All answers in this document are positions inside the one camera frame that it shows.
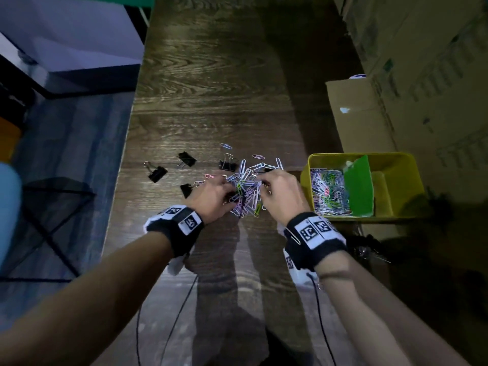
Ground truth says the person's right hand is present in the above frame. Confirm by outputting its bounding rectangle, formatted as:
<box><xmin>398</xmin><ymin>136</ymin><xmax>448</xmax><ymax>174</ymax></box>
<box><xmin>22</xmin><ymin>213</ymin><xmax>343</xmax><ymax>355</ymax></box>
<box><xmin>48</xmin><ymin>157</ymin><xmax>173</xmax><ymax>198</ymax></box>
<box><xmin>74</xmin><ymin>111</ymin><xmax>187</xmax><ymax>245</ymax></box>
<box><xmin>256</xmin><ymin>169</ymin><xmax>312</xmax><ymax>227</ymax></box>

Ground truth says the person's left hand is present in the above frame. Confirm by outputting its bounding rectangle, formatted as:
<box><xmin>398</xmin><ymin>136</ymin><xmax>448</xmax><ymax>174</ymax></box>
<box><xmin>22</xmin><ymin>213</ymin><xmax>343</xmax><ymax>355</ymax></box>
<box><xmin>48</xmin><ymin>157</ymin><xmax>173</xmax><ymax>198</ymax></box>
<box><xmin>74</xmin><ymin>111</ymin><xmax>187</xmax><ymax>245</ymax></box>
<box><xmin>184</xmin><ymin>175</ymin><xmax>237</xmax><ymax>225</ymax></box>

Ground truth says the pile of coloured paper clips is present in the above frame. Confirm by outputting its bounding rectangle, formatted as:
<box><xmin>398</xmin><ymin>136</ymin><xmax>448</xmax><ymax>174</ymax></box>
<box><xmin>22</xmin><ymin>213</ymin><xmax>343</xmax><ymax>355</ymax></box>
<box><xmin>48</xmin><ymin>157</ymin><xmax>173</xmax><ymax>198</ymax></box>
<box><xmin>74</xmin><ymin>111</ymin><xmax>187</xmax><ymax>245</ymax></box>
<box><xmin>192</xmin><ymin>142</ymin><xmax>285</xmax><ymax>219</ymax></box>

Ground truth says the heap of paper clips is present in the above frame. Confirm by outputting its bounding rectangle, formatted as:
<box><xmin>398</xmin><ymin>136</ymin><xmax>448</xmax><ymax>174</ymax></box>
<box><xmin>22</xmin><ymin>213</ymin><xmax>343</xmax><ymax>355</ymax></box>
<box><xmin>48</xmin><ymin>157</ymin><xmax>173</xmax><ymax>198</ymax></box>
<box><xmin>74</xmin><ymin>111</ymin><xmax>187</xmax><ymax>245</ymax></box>
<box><xmin>310</xmin><ymin>168</ymin><xmax>351</xmax><ymax>217</ymax></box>

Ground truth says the group of black binder clips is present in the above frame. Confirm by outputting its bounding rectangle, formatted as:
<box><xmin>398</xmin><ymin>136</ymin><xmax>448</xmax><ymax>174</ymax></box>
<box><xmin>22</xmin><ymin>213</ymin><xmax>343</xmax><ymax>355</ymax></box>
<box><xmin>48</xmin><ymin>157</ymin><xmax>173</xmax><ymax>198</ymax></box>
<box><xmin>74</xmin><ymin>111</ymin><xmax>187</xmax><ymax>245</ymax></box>
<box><xmin>144</xmin><ymin>151</ymin><xmax>391</xmax><ymax>263</ymax></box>

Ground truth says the yellow plastic tray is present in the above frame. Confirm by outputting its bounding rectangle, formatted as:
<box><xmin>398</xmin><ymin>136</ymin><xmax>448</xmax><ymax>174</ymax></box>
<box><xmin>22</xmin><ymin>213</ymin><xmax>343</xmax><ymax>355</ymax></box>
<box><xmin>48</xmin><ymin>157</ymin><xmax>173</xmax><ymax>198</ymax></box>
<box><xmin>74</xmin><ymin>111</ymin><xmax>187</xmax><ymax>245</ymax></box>
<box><xmin>300</xmin><ymin>152</ymin><xmax>426</xmax><ymax>222</ymax></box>

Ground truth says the person's left forearm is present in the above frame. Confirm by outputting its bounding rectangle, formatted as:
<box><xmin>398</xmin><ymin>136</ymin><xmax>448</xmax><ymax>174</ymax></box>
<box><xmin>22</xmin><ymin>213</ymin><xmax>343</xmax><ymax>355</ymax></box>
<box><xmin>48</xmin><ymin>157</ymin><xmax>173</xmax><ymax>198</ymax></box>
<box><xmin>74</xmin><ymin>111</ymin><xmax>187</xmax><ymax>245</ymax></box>
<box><xmin>0</xmin><ymin>231</ymin><xmax>174</xmax><ymax>366</ymax></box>

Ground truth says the person's right forearm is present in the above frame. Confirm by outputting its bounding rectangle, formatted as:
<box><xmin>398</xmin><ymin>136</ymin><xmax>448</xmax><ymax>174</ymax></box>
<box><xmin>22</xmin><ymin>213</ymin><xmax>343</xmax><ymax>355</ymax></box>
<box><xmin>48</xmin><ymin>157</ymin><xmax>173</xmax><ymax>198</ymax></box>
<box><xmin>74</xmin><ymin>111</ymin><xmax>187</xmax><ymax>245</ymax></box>
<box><xmin>314</xmin><ymin>251</ymin><xmax>470</xmax><ymax>366</ymax></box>

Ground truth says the large printed cardboard box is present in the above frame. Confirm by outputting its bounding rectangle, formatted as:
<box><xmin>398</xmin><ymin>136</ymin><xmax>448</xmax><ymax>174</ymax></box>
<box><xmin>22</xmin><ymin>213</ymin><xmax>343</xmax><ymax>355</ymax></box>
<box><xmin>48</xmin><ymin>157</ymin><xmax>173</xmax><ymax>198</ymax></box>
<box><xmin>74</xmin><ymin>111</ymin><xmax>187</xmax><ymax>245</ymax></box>
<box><xmin>372</xmin><ymin>0</ymin><xmax>488</xmax><ymax>202</ymax></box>

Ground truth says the green divider card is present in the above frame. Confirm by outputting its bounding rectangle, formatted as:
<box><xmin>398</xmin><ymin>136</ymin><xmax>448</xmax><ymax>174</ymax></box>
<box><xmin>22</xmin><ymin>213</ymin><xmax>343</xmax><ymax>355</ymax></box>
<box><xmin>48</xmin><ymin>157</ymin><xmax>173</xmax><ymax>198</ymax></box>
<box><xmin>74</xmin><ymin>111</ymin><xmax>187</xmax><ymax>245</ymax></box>
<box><xmin>343</xmin><ymin>155</ymin><xmax>374</xmax><ymax>218</ymax></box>

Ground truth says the flat cardboard sheet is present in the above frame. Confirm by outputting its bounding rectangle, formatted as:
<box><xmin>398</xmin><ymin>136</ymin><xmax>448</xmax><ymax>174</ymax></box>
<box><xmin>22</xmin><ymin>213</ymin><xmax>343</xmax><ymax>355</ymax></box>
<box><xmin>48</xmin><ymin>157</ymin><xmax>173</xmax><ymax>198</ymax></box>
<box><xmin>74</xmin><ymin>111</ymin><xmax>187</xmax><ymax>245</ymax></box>
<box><xmin>326</xmin><ymin>78</ymin><xmax>401</xmax><ymax>240</ymax></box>

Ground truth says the orange yellow bin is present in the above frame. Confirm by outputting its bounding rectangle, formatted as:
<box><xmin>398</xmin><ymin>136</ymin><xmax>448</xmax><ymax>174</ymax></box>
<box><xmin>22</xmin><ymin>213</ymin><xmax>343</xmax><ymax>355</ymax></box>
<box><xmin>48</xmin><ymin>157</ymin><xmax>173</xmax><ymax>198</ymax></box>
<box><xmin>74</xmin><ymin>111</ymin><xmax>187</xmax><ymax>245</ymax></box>
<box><xmin>0</xmin><ymin>117</ymin><xmax>22</xmax><ymax>163</ymax></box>

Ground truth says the green cloth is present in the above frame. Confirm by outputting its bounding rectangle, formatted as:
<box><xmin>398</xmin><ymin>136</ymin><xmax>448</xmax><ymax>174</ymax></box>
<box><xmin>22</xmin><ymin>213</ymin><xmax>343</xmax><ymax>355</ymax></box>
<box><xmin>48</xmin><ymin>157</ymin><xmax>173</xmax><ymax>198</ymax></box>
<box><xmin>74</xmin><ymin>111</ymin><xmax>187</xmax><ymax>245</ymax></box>
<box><xmin>72</xmin><ymin>0</ymin><xmax>156</xmax><ymax>8</ymax></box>

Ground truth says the black left wrist strap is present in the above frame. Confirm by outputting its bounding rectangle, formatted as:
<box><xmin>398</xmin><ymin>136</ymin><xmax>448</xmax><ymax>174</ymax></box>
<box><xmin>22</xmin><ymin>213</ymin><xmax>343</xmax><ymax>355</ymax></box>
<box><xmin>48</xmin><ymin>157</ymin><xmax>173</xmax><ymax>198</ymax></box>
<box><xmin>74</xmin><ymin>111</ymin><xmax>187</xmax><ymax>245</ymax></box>
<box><xmin>144</xmin><ymin>204</ymin><xmax>205</xmax><ymax>258</ymax></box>

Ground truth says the black wrist strap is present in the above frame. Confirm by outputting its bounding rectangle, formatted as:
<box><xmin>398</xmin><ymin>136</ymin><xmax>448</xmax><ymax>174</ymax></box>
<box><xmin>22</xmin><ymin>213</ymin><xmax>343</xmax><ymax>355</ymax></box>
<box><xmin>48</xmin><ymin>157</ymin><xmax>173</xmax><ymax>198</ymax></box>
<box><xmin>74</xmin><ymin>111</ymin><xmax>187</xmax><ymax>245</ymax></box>
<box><xmin>144</xmin><ymin>204</ymin><xmax>205</xmax><ymax>258</ymax></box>
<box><xmin>284</xmin><ymin>212</ymin><xmax>348</xmax><ymax>272</ymax></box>

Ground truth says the black right wrist strap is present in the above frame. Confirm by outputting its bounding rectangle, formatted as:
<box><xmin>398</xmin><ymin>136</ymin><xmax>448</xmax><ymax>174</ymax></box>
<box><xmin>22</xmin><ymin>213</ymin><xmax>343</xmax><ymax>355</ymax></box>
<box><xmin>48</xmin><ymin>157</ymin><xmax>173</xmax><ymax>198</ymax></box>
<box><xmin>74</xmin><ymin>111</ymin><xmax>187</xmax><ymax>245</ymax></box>
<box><xmin>284</xmin><ymin>212</ymin><xmax>348</xmax><ymax>272</ymax></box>

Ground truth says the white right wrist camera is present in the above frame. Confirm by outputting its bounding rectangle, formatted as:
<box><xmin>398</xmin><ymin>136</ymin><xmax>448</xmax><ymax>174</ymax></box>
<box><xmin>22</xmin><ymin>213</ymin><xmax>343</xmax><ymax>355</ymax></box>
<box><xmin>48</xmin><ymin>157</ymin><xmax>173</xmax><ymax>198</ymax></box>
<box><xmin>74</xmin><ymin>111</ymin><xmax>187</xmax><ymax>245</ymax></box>
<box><xmin>283</xmin><ymin>249</ymin><xmax>319</xmax><ymax>290</ymax></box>

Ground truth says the black left camera cable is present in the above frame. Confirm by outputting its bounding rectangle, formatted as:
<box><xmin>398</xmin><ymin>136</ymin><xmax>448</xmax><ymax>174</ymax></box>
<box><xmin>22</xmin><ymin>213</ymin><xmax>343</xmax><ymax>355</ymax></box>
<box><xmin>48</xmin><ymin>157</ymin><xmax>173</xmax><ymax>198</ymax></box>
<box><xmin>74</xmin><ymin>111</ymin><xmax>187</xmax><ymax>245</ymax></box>
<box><xmin>135</xmin><ymin>276</ymin><xmax>199</xmax><ymax>366</ymax></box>

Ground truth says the black camera cable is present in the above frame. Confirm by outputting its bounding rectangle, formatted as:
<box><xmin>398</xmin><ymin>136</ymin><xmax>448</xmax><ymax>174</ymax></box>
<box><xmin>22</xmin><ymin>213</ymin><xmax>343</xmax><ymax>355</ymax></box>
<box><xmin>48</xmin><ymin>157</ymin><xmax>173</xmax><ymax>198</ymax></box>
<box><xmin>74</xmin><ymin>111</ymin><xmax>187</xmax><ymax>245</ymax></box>
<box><xmin>135</xmin><ymin>276</ymin><xmax>199</xmax><ymax>366</ymax></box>
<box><xmin>307</xmin><ymin>274</ymin><xmax>338</xmax><ymax>366</ymax></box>

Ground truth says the black right camera cable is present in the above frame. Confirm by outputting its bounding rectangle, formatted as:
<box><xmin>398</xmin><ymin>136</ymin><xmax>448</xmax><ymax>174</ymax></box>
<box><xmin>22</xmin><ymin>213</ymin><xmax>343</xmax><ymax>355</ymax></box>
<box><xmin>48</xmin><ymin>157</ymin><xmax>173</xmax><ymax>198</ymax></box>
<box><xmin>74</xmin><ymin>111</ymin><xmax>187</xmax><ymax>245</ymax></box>
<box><xmin>307</xmin><ymin>274</ymin><xmax>338</xmax><ymax>366</ymax></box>

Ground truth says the black stand frame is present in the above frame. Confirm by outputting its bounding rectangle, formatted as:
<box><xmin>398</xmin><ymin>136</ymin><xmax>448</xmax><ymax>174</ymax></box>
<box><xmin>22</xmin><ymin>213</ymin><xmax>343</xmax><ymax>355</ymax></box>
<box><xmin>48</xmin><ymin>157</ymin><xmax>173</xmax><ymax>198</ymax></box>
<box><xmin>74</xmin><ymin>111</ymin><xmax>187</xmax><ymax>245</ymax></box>
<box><xmin>126</xmin><ymin>5</ymin><xmax>151</xmax><ymax>44</ymax></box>

